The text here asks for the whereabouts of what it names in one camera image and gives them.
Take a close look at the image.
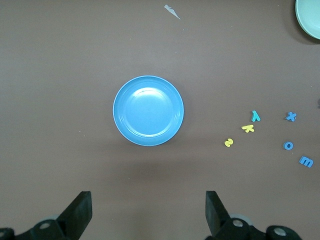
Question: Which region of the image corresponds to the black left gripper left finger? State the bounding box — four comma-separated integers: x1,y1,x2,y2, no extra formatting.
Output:
0,191,93,240

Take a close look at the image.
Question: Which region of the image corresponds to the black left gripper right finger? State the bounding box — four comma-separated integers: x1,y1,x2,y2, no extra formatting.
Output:
204,190,303,240

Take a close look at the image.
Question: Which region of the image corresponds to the teal foam letter y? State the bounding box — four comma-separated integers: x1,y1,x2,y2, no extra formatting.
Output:
250,110,262,123

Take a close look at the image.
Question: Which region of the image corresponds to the blue foam letter m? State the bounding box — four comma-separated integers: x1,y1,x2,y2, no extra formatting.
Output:
298,155,314,168

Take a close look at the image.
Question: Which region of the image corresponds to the blue foam letter x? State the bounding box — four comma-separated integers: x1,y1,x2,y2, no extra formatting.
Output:
284,111,298,122

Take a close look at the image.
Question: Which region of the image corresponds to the blue plate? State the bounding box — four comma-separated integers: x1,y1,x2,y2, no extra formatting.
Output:
112,75,185,147

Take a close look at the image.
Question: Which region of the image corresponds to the small white paper scrap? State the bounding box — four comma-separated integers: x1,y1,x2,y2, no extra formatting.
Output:
164,4,181,20

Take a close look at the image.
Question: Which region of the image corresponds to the pale green plate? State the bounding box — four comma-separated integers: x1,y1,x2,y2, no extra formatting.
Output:
294,0,320,40

